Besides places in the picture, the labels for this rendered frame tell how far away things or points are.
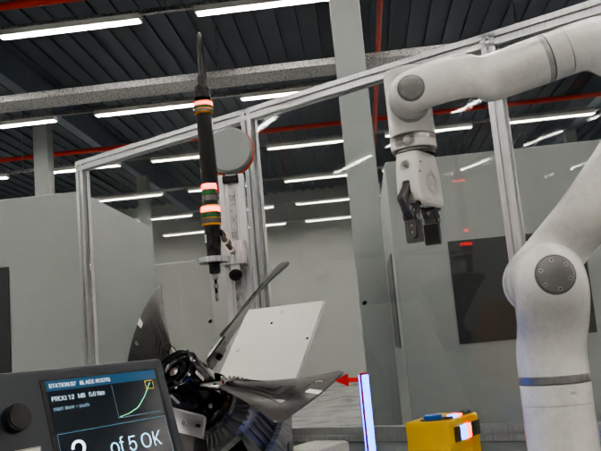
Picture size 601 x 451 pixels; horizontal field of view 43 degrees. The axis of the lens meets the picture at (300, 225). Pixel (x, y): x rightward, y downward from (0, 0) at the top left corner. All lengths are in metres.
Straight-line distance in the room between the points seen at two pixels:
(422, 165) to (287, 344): 0.77
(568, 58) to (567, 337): 0.50
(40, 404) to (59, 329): 2.83
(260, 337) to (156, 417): 1.14
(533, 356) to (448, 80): 0.49
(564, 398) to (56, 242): 2.78
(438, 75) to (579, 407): 0.60
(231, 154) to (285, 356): 0.75
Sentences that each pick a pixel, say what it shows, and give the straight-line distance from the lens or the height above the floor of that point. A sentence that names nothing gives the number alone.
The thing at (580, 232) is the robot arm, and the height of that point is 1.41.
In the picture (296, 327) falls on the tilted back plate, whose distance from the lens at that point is 2.03.
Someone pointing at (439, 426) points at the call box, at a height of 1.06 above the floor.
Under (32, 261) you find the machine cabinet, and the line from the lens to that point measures 3.77.
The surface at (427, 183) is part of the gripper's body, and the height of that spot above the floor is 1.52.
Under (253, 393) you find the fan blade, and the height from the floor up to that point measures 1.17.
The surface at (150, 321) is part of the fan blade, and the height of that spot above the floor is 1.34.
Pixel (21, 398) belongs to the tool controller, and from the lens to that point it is 0.86.
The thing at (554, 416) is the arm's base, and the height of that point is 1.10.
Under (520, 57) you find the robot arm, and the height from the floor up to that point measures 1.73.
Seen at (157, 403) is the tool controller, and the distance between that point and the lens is 0.97.
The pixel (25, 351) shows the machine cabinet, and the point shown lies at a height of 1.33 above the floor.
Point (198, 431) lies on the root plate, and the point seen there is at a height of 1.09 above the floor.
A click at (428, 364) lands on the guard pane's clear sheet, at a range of 2.21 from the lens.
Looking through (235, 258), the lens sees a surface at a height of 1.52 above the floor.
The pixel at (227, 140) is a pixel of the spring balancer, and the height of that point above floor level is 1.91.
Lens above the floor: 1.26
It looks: 9 degrees up
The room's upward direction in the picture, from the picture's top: 5 degrees counter-clockwise
